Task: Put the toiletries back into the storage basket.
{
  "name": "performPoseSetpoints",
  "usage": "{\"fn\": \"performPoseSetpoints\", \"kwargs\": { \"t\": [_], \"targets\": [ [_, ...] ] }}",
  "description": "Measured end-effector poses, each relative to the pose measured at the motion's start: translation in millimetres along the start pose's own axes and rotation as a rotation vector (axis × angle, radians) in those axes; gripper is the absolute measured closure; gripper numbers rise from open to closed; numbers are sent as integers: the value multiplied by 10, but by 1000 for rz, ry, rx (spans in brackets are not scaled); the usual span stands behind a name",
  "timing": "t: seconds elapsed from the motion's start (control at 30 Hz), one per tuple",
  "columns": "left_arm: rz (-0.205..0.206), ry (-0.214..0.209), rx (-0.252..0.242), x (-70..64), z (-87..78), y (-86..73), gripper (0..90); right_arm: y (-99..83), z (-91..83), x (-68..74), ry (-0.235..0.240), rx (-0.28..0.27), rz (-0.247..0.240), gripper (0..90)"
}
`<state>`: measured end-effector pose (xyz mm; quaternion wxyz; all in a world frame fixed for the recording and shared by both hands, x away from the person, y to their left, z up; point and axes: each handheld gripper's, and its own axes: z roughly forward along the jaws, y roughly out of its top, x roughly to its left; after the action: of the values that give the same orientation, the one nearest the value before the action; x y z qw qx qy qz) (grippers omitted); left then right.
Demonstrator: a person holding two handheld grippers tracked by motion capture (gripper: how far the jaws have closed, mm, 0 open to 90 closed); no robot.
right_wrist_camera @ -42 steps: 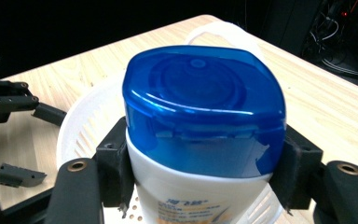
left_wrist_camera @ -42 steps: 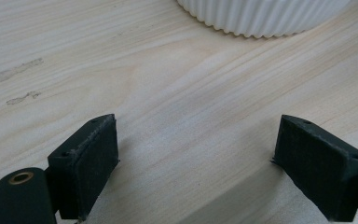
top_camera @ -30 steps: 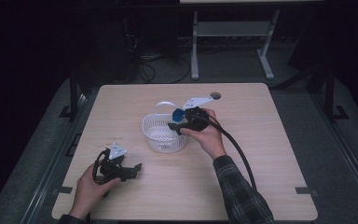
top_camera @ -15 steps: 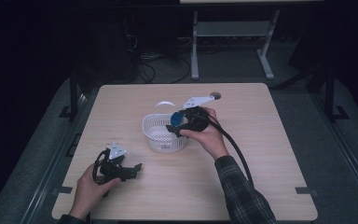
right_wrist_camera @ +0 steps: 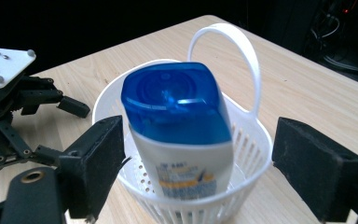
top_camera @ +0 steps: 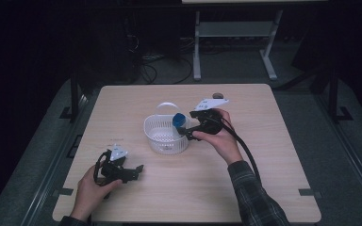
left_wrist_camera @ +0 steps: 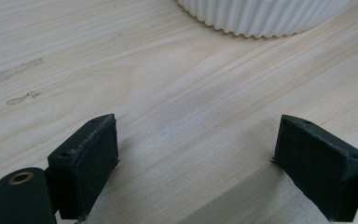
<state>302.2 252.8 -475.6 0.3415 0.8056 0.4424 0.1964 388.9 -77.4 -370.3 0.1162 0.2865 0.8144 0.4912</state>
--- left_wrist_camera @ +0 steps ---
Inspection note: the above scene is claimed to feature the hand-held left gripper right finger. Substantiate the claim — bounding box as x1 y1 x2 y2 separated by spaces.
271 114 358 223

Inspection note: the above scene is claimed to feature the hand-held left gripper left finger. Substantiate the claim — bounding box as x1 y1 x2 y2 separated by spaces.
47 113 120 222

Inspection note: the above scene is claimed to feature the white plastic basket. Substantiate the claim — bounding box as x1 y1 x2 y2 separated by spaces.
175 0 352 40

